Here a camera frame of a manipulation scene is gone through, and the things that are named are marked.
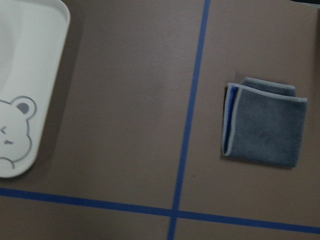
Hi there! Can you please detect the cream bear print tray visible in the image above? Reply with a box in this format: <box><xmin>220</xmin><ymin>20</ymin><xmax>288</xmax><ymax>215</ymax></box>
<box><xmin>0</xmin><ymin>0</ymin><xmax>71</xmax><ymax>179</ymax></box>

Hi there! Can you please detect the folded grey cloth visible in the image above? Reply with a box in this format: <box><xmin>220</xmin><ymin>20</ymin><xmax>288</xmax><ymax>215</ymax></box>
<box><xmin>221</xmin><ymin>77</ymin><xmax>308</xmax><ymax>168</ymax></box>

